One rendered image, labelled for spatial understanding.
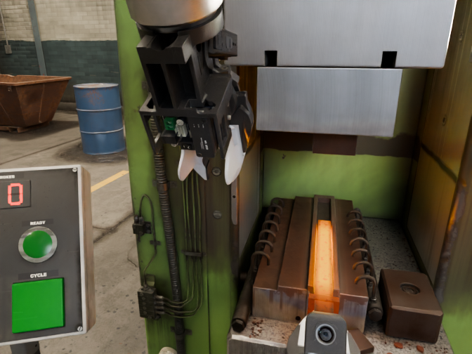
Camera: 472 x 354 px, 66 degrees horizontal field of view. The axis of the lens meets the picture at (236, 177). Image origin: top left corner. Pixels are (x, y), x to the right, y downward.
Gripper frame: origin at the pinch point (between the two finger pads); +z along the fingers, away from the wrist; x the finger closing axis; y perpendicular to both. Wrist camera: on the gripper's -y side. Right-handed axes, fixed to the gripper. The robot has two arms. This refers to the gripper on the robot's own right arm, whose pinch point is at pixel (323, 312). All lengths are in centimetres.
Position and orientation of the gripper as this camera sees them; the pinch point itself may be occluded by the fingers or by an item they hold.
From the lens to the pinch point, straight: 59.5
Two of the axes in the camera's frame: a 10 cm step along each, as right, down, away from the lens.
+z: 2.2, -3.1, 9.2
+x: 9.7, 0.7, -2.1
